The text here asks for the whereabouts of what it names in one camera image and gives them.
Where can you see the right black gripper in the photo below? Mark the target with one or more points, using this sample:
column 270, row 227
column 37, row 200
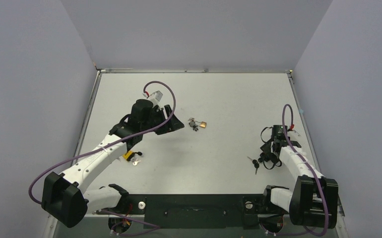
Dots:
column 267, row 154

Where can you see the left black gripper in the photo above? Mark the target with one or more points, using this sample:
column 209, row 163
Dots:
column 172, row 124

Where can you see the black key bunch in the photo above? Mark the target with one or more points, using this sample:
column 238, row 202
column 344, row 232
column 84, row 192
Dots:
column 193, row 125

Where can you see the brass padlock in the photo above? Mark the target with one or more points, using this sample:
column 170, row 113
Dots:
column 201, row 124

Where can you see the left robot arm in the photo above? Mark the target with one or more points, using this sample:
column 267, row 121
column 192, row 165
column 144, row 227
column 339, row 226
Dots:
column 66, row 196

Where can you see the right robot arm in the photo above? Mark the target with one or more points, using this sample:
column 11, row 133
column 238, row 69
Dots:
column 313, row 200

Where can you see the yellow padlock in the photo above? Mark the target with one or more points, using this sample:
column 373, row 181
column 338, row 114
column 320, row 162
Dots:
column 128, row 156

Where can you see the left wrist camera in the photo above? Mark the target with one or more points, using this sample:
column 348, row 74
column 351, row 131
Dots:
column 155, row 98

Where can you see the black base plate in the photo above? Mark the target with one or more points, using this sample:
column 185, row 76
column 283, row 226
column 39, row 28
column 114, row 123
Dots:
column 199, row 211

